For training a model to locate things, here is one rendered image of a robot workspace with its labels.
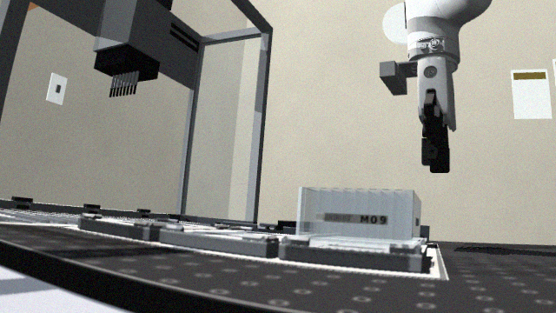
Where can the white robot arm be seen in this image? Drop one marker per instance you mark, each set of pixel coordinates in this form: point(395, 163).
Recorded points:
point(433, 28)

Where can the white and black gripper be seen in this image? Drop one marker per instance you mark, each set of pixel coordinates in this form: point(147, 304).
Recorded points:
point(436, 95)

